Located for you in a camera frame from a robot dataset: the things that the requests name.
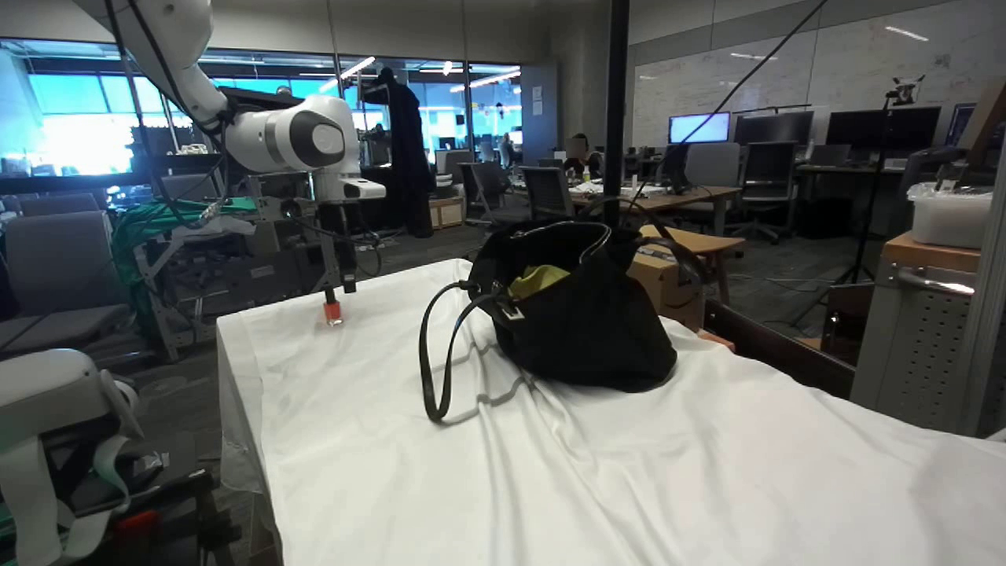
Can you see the white tablecloth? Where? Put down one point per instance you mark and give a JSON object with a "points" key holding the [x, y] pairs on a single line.
{"points": [[679, 474]]}

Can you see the yellow-green cloth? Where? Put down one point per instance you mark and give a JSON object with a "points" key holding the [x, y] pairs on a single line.
{"points": [[539, 278]]}

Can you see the aluminium frame post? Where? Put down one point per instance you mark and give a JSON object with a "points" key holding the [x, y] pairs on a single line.
{"points": [[990, 315]]}

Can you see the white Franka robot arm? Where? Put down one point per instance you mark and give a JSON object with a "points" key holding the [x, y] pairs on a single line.
{"points": [[273, 135]]}

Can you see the cardboard box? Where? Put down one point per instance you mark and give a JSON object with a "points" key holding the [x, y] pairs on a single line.
{"points": [[671, 274]]}

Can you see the red-orange nail polish bottle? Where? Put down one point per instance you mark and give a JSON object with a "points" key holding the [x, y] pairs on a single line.
{"points": [[333, 313]]}

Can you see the gray perforated metal cabinet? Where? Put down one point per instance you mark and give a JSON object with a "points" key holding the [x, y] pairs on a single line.
{"points": [[916, 348]]}

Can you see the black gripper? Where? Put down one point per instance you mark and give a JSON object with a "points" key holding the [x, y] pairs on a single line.
{"points": [[333, 241]]}

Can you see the seated person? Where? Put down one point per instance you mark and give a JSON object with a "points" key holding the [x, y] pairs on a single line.
{"points": [[580, 156]]}

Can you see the wooden board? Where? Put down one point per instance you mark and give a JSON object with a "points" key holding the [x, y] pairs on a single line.
{"points": [[927, 256]]}

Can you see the black hanging coat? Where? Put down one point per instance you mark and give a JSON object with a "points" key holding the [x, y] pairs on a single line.
{"points": [[408, 159]]}

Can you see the teal green fabric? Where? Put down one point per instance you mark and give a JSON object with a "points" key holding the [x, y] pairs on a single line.
{"points": [[176, 221]]}

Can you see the black low bench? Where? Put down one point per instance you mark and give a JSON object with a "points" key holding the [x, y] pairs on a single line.
{"points": [[788, 351]]}

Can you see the black camera tripod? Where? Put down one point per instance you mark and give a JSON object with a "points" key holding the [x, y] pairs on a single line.
{"points": [[876, 191]]}

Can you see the wooden bench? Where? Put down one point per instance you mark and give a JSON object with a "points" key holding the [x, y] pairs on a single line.
{"points": [[718, 243]]}

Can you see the gray upholstered chair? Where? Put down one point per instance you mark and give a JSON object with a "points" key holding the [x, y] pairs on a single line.
{"points": [[51, 261]]}

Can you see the black office chair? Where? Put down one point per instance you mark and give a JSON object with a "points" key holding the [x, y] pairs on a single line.
{"points": [[771, 177], [548, 191]]}

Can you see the dark wide monitor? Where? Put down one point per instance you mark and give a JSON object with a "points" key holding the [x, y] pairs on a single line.
{"points": [[882, 131]]}

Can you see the black vertical pole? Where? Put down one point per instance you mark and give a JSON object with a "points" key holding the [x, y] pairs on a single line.
{"points": [[616, 106]]}

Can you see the white plastic container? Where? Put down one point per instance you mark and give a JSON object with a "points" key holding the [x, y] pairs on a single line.
{"points": [[946, 211]]}

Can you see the blue lit monitor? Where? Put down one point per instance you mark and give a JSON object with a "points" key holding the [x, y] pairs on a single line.
{"points": [[699, 131]]}

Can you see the wooden desk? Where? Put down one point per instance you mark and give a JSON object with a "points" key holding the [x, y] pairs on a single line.
{"points": [[679, 196]]}

